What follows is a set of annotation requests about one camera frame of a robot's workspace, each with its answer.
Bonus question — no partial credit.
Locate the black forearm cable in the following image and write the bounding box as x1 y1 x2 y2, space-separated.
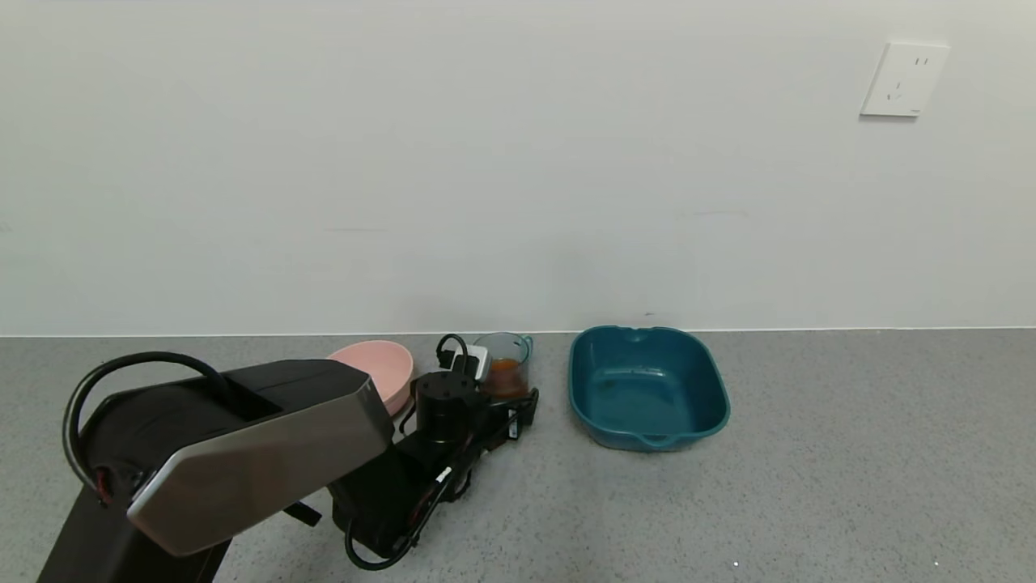
344 453 456 572

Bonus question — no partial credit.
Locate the clear plastic measuring jug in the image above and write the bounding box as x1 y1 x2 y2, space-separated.
473 332 534 400

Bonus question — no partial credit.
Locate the teal plastic basin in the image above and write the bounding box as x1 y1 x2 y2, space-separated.
568 326 732 453

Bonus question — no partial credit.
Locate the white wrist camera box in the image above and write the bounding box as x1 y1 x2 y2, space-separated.
449 344 492 382

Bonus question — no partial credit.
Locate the thick black arm cable loop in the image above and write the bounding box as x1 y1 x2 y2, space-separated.
63 351 237 504

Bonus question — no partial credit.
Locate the pink bowl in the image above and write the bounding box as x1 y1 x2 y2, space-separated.
326 340 415 419

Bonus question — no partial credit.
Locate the white wall socket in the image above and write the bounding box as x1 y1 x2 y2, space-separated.
860 40 952 119

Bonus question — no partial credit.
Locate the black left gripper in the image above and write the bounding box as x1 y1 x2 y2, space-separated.
486 387 539 450

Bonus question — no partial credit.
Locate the brown liquid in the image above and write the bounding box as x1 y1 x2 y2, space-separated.
484 358 529 399

